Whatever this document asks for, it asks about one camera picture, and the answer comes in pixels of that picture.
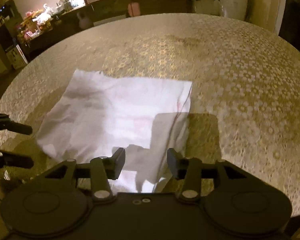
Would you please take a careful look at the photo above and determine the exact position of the white t-shirt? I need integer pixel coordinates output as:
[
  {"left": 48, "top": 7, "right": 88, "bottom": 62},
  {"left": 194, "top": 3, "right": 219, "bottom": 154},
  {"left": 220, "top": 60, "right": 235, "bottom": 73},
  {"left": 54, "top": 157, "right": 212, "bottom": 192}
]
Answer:
[{"left": 37, "top": 70, "right": 192, "bottom": 193}]

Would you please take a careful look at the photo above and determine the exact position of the cardboard box on floor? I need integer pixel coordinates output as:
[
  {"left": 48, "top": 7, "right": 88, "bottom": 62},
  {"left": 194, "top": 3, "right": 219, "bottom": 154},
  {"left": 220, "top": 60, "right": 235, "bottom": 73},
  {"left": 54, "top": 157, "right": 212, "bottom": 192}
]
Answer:
[{"left": 6, "top": 45, "right": 28, "bottom": 70}]

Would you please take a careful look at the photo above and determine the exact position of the gold lace tablecloth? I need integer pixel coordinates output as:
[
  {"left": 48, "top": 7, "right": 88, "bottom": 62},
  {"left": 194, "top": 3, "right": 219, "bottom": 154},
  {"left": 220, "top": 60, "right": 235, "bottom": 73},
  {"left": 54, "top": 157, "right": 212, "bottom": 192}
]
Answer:
[{"left": 0, "top": 14, "right": 300, "bottom": 216}]

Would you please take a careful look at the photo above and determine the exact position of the pink round vase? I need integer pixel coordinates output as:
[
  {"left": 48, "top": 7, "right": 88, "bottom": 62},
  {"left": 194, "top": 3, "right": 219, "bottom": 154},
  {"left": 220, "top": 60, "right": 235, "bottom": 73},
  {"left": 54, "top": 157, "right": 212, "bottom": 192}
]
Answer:
[{"left": 77, "top": 12, "right": 94, "bottom": 30}]

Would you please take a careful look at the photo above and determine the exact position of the pink jar on shelf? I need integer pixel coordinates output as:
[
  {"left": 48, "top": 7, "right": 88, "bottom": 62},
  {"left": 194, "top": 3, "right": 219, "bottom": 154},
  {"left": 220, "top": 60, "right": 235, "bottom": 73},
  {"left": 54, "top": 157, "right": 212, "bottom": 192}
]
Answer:
[{"left": 128, "top": 2, "right": 141, "bottom": 17}]

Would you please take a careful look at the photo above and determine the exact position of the dark wooden sideboard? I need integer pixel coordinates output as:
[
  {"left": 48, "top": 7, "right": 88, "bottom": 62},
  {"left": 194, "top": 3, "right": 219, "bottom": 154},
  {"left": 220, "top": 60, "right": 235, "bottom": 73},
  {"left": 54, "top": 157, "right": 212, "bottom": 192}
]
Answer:
[{"left": 20, "top": 0, "right": 191, "bottom": 60}]

